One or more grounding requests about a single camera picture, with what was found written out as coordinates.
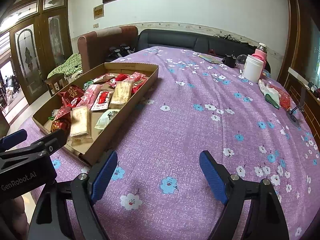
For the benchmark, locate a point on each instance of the wooden glass door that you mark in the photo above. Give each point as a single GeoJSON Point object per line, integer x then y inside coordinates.
{"type": "Point", "coordinates": [39, 41]}

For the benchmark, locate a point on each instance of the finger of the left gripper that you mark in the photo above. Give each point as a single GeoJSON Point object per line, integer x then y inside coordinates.
{"type": "Point", "coordinates": [12, 140]}
{"type": "Point", "coordinates": [48, 144]}

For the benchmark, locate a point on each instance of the brown armchair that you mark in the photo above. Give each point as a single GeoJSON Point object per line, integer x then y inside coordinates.
{"type": "Point", "coordinates": [94, 47]}

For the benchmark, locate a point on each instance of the red bag on sofa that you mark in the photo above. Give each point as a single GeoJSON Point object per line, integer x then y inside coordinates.
{"type": "Point", "coordinates": [212, 52]}

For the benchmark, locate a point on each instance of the green patterned cushion chair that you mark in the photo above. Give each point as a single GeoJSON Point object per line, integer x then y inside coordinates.
{"type": "Point", "coordinates": [71, 69]}

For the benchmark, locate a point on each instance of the clear glass bowl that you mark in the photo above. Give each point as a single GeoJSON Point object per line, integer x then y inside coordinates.
{"type": "Point", "coordinates": [240, 61]}

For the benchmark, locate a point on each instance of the person's left hand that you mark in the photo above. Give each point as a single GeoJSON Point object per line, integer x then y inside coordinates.
{"type": "Point", "coordinates": [14, 224]}

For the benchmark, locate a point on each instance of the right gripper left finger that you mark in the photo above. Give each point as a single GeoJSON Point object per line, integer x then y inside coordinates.
{"type": "Point", "coordinates": [51, 218]}

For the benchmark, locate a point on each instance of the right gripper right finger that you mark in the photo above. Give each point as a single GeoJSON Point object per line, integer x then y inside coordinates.
{"type": "Point", "coordinates": [265, 218]}

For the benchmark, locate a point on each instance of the dark red foil snack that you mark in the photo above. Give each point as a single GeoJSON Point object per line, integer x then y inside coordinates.
{"type": "Point", "coordinates": [62, 120]}
{"type": "Point", "coordinates": [72, 96]}

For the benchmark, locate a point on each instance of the white plastic jar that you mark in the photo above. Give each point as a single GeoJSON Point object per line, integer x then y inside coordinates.
{"type": "Point", "coordinates": [252, 68]}

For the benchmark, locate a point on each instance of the yellow biscuit pack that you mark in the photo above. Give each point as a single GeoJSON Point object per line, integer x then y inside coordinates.
{"type": "Point", "coordinates": [80, 123]}
{"type": "Point", "coordinates": [121, 95]}

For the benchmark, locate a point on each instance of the large pink cartoon snack pack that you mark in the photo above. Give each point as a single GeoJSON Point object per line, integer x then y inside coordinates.
{"type": "Point", "coordinates": [136, 76]}

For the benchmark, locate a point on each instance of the white red snack pack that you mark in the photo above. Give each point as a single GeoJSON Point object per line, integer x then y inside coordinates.
{"type": "Point", "coordinates": [102, 101]}
{"type": "Point", "coordinates": [103, 78]}

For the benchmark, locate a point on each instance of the black sofa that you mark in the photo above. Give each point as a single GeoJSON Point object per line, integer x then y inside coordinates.
{"type": "Point", "coordinates": [197, 42]}

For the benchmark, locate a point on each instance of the pink sleeved bottle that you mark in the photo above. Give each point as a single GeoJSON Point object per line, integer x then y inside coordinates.
{"type": "Point", "coordinates": [261, 53]}

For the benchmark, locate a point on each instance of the purple floral tablecloth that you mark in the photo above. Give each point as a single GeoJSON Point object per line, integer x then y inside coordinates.
{"type": "Point", "coordinates": [158, 190]}

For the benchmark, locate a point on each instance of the red round-logo snack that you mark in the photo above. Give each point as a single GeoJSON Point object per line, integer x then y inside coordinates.
{"type": "Point", "coordinates": [121, 77]}
{"type": "Point", "coordinates": [136, 85]}

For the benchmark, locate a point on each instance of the green white snack pack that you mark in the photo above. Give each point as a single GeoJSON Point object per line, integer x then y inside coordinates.
{"type": "Point", "coordinates": [106, 118]}

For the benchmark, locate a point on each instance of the small wall plaque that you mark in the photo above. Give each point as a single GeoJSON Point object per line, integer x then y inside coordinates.
{"type": "Point", "coordinates": [98, 12]}

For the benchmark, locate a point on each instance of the white green work glove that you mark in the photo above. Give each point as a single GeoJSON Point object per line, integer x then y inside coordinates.
{"type": "Point", "coordinates": [271, 95]}

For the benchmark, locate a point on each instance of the black pouch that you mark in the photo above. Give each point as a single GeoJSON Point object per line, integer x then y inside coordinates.
{"type": "Point", "coordinates": [229, 60]}

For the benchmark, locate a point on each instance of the small green candy wrapper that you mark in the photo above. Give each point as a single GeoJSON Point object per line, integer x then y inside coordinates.
{"type": "Point", "coordinates": [87, 84]}

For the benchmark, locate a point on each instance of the colourful booklet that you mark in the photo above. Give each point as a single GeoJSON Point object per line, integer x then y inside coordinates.
{"type": "Point", "coordinates": [210, 58]}

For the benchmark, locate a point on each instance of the cardboard tray box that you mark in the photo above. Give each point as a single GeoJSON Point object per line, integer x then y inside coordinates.
{"type": "Point", "coordinates": [90, 150]}

